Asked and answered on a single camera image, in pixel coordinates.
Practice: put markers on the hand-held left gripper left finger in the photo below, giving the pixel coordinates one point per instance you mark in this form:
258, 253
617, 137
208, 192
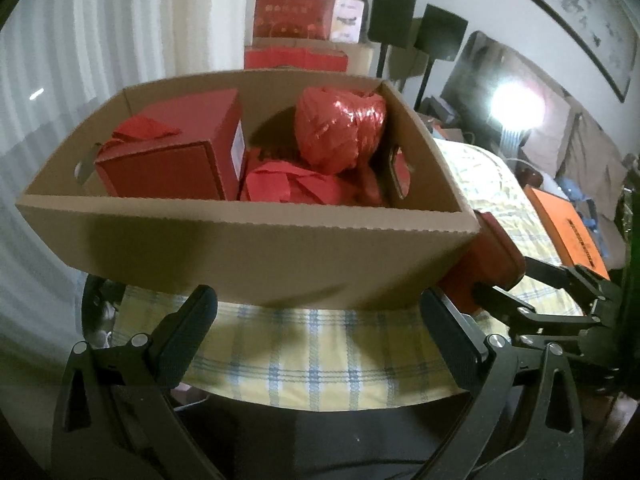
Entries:
185, 330

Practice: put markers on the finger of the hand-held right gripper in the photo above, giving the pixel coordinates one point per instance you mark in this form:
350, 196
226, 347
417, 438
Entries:
520, 310
575, 277

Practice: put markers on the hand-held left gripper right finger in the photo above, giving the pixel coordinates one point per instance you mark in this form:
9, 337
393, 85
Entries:
450, 332

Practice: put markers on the red rounded tin box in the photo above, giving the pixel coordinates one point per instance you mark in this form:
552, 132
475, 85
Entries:
490, 260

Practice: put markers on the brown cardboard box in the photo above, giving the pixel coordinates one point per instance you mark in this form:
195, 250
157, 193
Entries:
250, 260

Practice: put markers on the red gift box with ribbon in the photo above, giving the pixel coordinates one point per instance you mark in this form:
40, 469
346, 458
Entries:
165, 170

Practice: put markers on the red hexagonal gift box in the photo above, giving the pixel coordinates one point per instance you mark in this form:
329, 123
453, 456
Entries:
300, 182

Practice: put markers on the red foil ribbon ball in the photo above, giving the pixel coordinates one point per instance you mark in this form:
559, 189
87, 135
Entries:
340, 130

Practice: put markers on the orange flat box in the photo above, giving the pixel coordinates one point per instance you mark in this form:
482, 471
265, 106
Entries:
565, 225

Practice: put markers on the brown sofa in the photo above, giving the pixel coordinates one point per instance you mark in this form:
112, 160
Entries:
615, 240

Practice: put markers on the beige sofa cushion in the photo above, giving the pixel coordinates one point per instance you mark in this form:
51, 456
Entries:
595, 160
550, 135

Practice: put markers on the yellow checked tablecloth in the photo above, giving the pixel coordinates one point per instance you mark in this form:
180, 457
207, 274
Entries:
310, 360

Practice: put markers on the bright video light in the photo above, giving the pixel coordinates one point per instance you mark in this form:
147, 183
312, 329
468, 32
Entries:
515, 105

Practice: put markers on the small dark box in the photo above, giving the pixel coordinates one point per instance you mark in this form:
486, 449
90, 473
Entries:
437, 110

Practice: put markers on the black flat panel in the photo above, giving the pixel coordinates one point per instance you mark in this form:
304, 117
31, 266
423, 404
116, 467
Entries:
465, 85

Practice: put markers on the black speaker stand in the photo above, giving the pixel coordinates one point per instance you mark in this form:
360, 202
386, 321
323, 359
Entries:
382, 62
425, 85

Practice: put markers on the red box with round window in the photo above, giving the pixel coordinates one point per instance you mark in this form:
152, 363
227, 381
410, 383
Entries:
295, 60

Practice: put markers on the white curtain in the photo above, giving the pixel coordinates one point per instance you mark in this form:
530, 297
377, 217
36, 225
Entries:
75, 60

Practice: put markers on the small white box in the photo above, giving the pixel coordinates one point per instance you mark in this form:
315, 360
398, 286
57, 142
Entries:
347, 20

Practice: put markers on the large red patterned gift bag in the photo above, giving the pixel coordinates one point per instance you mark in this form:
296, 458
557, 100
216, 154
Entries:
295, 7

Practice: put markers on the framed wall painting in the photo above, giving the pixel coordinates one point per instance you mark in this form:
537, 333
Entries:
575, 5

